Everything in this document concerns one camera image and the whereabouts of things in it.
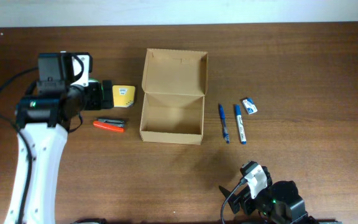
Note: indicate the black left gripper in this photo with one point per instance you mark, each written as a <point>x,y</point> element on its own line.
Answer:
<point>106,94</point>

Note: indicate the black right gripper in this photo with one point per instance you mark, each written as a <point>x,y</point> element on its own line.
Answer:
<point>235,202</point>

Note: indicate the cardboard box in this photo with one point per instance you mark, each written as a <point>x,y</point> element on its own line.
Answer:
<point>175,83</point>

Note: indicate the green tape roll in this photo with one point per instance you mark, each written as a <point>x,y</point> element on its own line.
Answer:
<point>91,80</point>

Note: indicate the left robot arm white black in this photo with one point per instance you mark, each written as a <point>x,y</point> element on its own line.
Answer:
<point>42,125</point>

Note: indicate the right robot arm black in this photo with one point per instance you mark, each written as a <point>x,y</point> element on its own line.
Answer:
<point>279,202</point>

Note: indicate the blue white marker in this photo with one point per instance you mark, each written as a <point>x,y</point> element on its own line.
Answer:
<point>240,125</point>

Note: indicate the blue ballpoint pen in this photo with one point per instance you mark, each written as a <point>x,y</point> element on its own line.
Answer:
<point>223,121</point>

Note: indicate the white blue eraser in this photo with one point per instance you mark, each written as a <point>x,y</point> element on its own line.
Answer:
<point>249,105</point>

